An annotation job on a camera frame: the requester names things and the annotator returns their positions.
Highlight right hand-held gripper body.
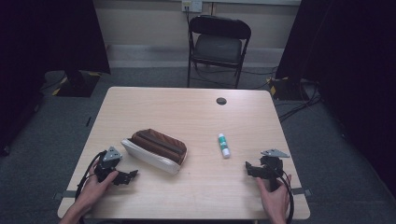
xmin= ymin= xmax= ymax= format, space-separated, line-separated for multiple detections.
xmin=259 ymin=148 xmax=290 ymax=192

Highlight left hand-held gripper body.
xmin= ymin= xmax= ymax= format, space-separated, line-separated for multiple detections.
xmin=93 ymin=147 xmax=123 ymax=184

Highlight brown and white pencil case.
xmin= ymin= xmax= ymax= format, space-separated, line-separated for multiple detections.
xmin=120 ymin=128 xmax=189 ymax=175

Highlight white green glue stick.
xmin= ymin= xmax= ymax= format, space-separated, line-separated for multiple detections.
xmin=217 ymin=133 xmax=232 ymax=160

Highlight person's left hand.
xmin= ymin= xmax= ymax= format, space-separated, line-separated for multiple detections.
xmin=75 ymin=160 xmax=120 ymax=213

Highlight person's right hand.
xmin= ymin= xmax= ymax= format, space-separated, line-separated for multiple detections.
xmin=255 ymin=174 xmax=293 ymax=224

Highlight black stand base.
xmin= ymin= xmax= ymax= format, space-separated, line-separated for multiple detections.
xmin=55 ymin=70 xmax=103 ymax=98
xmin=268 ymin=77 xmax=310 ymax=102

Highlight black folding chair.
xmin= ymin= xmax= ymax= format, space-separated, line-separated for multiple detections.
xmin=187 ymin=14 xmax=252 ymax=90

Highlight dark curtain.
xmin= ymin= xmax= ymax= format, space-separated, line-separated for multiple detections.
xmin=275 ymin=0 xmax=396 ymax=200
xmin=0 ymin=0 xmax=112 ymax=82

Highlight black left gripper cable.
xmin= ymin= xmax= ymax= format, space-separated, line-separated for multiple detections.
xmin=75 ymin=150 xmax=107 ymax=224

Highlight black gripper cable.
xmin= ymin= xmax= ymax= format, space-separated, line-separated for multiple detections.
xmin=270 ymin=163 xmax=295 ymax=224
xmin=75 ymin=150 xmax=107 ymax=224

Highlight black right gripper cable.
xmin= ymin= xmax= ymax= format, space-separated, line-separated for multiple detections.
xmin=270 ymin=163 xmax=295 ymax=224

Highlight grey table strap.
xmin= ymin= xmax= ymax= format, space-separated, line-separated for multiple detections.
xmin=52 ymin=189 xmax=78 ymax=202
xmin=290 ymin=187 xmax=313 ymax=197

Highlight black floor cables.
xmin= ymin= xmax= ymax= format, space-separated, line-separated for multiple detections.
xmin=190 ymin=62 xmax=278 ymax=91
xmin=277 ymin=78 xmax=323 ymax=123

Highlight white wall outlet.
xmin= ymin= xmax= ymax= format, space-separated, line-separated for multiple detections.
xmin=181 ymin=0 xmax=204 ymax=14

